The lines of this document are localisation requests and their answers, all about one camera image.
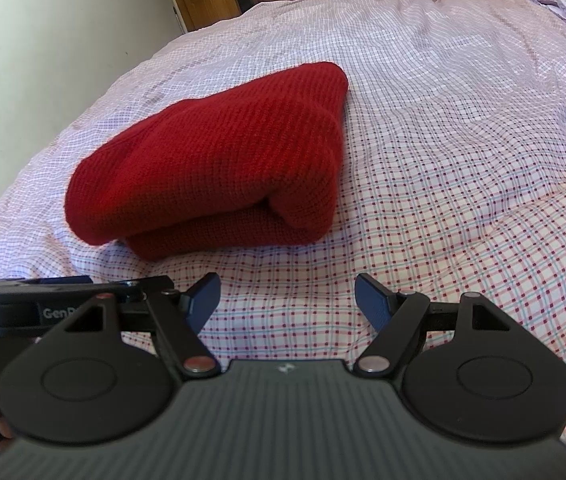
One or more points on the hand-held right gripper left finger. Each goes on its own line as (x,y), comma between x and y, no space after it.
(203,302)

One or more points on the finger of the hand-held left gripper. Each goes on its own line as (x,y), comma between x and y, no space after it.
(68,281)

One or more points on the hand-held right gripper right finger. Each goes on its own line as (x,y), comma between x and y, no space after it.
(375,302)

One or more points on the red knit cardigan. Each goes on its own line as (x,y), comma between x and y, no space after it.
(223,160)

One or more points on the person's left hand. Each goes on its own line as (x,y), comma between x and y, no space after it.
(4,435)

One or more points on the pink checked bed sheet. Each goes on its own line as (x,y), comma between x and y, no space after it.
(438,185)

